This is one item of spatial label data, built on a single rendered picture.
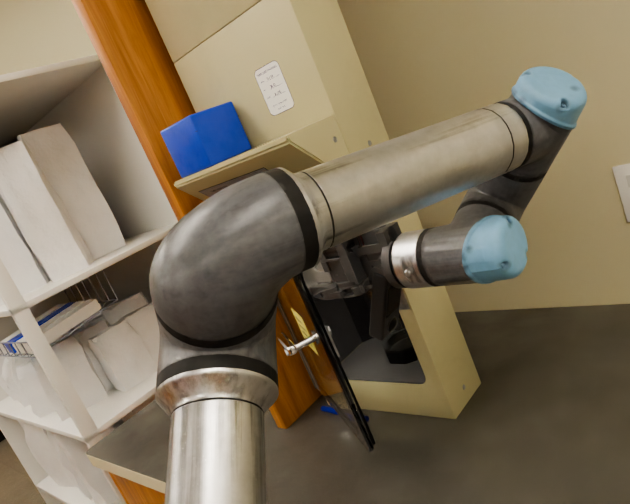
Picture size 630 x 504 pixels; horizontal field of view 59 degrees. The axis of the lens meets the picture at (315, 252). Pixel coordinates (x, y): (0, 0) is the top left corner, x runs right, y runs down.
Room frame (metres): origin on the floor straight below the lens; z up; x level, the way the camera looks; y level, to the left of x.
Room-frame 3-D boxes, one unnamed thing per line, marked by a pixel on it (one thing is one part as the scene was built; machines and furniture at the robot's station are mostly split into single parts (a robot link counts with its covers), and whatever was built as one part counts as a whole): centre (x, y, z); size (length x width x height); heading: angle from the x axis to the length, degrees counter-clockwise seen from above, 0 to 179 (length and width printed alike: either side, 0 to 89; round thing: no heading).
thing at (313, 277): (0.81, 0.02, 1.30); 0.09 x 0.03 x 0.06; 43
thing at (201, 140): (1.01, 0.10, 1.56); 0.10 x 0.10 x 0.09; 43
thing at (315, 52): (1.07, -0.09, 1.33); 0.32 x 0.25 x 0.77; 43
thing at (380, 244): (0.74, -0.06, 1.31); 0.12 x 0.08 x 0.09; 43
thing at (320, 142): (0.95, 0.04, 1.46); 0.32 x 0.11 x 0.10; 43
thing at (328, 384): (0.94, 0.07, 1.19); 0.30 x 0.01 x 0.40; 12
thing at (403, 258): (0.68, -0.12, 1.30); 0.08 x 0.05 x 0.08; 133
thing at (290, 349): (0.87, 0.09, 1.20); 0.10 x 0.05 x 0.03; 12
